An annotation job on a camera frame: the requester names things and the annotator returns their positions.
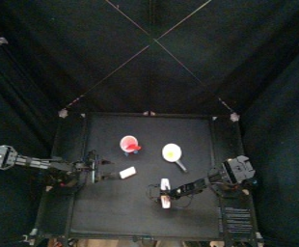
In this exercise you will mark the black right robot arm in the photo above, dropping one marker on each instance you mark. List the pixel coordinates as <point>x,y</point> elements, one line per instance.
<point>238,169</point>

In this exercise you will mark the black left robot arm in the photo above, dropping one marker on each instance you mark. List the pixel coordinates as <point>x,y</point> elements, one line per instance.
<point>36,163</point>

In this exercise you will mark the small blue toy piece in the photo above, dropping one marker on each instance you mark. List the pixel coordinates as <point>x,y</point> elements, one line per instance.
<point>131,154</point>

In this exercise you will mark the red toy cup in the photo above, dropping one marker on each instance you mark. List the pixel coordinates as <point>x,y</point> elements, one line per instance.
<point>130,143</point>

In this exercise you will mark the white toy pan with egg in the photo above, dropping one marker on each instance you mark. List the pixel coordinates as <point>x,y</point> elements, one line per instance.
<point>171,152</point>

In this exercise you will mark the white text label sticker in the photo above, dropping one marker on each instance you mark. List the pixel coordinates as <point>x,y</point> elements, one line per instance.
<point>238,220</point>

